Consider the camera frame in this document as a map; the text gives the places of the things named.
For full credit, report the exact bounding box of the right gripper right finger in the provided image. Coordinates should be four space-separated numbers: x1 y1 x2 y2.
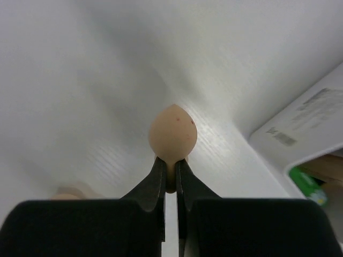
175 161 342 256

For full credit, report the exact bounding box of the beige makeup sponge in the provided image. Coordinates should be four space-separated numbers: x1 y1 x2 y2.
148 104 198 194
50 183 99 200

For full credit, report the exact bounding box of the green tube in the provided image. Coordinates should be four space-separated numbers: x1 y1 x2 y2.
288 168 328 206

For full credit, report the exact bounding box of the white divided organizer box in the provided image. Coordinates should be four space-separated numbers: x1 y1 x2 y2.
249 65 342 198

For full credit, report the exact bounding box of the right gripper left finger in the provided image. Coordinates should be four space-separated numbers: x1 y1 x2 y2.
1 159 166 256

